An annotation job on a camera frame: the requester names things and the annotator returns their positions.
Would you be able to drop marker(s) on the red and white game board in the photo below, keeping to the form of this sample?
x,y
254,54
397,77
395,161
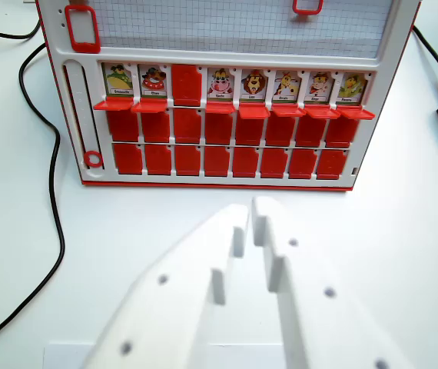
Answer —
x,y
242,42

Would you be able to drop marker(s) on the red board flap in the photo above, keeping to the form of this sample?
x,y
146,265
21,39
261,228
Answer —
x,y
186,84

